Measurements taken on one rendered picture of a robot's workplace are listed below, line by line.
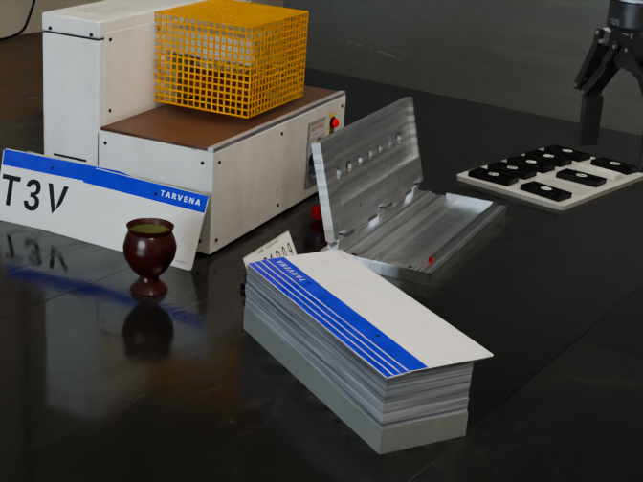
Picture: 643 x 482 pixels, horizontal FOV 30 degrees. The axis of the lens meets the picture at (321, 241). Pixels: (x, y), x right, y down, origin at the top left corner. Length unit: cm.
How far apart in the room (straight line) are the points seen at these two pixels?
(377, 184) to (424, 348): 76
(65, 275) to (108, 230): 16
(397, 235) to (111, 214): 52
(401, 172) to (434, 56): 242
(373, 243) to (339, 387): 62
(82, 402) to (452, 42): 332
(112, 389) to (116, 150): 61
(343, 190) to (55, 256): 52
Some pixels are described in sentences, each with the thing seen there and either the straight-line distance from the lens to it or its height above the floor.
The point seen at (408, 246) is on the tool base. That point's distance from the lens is 214.
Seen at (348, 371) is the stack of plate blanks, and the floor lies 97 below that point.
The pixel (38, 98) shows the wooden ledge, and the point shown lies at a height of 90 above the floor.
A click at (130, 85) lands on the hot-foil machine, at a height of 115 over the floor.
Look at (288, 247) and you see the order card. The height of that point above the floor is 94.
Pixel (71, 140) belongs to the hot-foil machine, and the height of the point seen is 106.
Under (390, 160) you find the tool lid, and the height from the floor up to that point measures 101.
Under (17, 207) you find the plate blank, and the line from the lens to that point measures 223.
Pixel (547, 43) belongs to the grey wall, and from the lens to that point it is 455.
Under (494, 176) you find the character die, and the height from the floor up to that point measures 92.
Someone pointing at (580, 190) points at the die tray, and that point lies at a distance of 263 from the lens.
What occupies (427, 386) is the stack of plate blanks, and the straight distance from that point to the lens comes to 150.
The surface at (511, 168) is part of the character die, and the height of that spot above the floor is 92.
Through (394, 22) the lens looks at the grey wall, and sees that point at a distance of 482.
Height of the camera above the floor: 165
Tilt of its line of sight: 20 degrees down
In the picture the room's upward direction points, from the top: 4 degrees clockwise
